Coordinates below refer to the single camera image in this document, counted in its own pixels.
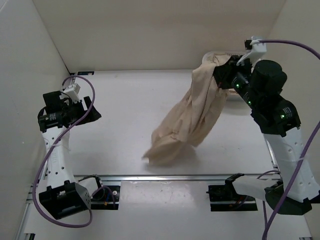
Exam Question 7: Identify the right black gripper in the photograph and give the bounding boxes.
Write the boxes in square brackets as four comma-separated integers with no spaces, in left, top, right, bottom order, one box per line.
[210,55,260,108]

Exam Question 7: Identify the beige trousers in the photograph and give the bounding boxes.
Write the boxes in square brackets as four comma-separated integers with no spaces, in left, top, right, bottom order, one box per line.
[143,53,231,166]

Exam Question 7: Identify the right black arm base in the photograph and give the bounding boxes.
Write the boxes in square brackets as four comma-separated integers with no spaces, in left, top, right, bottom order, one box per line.
[206,185,258,212]

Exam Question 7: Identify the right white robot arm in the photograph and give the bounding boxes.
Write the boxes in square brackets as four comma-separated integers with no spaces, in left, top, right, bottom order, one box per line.
[212,55,320,216]

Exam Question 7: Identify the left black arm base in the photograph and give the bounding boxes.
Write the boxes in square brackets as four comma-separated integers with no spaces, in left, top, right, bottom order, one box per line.
[78,174,121,211]

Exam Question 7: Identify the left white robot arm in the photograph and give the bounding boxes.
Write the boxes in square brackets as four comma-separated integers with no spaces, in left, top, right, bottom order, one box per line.
[32,87,105,224]

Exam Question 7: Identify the white laundry basket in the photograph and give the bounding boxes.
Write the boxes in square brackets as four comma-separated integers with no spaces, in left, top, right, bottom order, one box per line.
[192,51,244,100]

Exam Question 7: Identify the black corner label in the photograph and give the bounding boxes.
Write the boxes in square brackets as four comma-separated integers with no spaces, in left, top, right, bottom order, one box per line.
[77,71,95,76]

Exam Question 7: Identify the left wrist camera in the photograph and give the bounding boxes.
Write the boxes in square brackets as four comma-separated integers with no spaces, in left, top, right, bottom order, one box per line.
[62,83,81,102]

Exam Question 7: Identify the right aluminium rail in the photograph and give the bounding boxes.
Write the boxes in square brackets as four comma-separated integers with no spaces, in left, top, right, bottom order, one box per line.
[264,139,279,170]

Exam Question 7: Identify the front aluminium rail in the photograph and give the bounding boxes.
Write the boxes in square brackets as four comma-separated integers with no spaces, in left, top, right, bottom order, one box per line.
[74,173,283,183]

